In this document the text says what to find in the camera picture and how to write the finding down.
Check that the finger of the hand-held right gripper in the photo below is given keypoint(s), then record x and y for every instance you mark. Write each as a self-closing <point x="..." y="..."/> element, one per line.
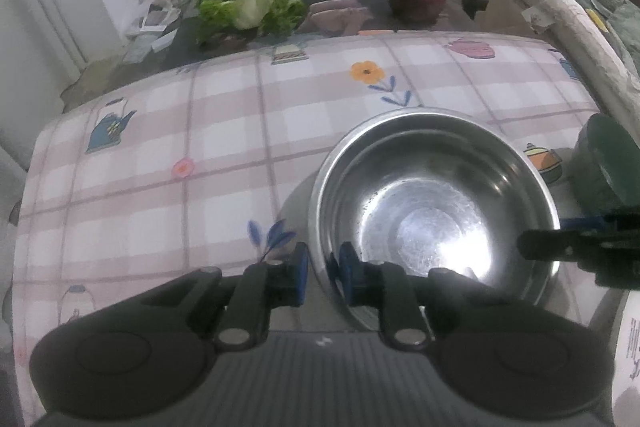
<point x="545" y="246"/>
<point x="582" y="223"/>

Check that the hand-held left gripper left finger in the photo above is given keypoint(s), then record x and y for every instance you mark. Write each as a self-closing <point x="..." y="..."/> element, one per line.
<point x="300" y="274"/>

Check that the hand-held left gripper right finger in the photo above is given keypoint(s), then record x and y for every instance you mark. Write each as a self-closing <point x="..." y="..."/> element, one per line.
<point x="348" y="277"/>

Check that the green ceramic bowl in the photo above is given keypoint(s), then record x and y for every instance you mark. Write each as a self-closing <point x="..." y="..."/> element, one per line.
<point x="595" y="167"/>

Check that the wide steel basin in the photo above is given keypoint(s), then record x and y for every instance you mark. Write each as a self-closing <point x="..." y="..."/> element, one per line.
<point x="327" y="207"/>

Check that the white printed plate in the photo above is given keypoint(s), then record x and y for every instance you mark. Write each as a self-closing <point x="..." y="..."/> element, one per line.
<point x="627" y="357"/>

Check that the pink plaid tablecloth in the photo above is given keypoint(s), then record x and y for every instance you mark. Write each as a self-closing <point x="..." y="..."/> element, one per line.
<point x="200" y="157"/>

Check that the grey quilt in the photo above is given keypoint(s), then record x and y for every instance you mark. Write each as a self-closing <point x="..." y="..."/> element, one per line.
<point x="605" y="2"/>

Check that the green leafy lettuce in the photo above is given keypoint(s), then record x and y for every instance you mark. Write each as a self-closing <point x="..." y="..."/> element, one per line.
<point x="245" y="2"/>

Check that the white paper packet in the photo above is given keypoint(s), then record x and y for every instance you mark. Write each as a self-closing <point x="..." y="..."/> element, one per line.
<point x="157" y="17"/>

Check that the white curtain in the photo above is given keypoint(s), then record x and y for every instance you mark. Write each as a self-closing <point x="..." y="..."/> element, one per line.
<point x="45" y="17"/>

